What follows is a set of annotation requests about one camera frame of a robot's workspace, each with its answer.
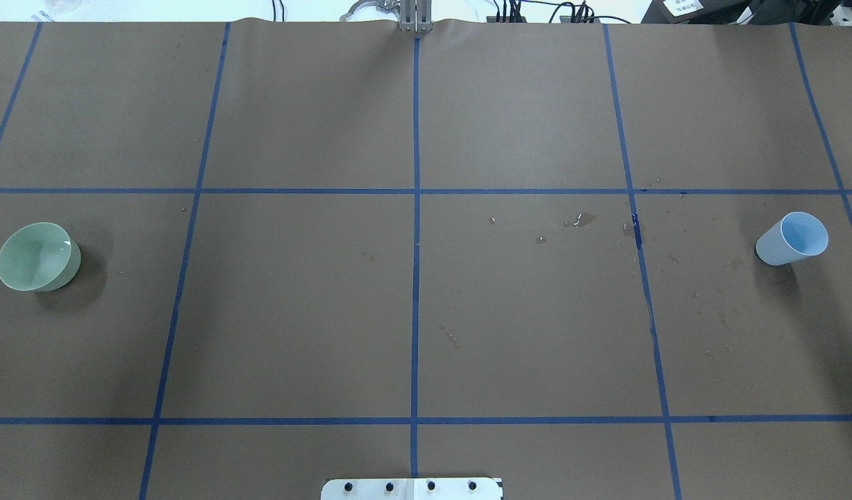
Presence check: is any light blue plastic cup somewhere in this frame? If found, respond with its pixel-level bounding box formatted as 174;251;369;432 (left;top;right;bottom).
755;211;829;266

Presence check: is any light green bowl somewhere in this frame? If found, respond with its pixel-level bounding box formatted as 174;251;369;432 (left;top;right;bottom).
0;222;82;292

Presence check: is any aluminium frame post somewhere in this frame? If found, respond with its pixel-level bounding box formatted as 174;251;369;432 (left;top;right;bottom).
397;0;434;35

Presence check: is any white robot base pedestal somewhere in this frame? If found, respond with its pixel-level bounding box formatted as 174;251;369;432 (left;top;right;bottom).
320;477;504;499

